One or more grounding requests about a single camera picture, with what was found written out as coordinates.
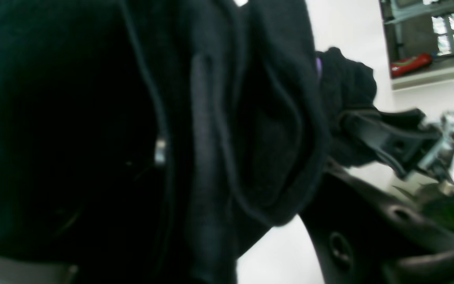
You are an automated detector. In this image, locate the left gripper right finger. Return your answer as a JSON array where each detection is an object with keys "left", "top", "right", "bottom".
[{"left": 300, "top": 159, "right": 454, "bottom": 284}]

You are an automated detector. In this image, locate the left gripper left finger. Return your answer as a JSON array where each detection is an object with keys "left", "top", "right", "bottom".
[{"left": 0, "top": 257, "right": 78, "bottom": 284}]

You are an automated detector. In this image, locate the black T-shirt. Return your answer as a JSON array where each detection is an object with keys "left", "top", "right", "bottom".
[{"left": 0, "top": 0, "right": 377, "bottom": 284}]

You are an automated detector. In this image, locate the red object on shelf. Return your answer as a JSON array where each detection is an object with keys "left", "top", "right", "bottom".
[{"left": 391, "top": 53, "right": 434, "bottom": 78}]

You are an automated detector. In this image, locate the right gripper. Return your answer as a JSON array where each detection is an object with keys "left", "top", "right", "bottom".
[{"left": 340, "top": 110, "right": 454, "bottom": 206}]

